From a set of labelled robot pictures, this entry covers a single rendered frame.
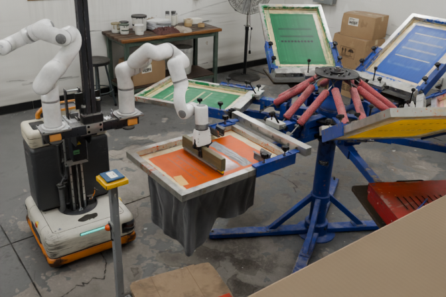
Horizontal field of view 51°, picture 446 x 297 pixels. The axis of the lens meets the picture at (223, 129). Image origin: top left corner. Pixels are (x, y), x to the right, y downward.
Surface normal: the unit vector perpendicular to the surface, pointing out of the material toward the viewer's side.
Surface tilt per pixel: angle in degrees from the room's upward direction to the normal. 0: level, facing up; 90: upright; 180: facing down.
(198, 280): 0
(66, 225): 0
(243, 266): 0
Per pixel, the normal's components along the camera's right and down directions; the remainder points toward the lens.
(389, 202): 0.04, -0.91
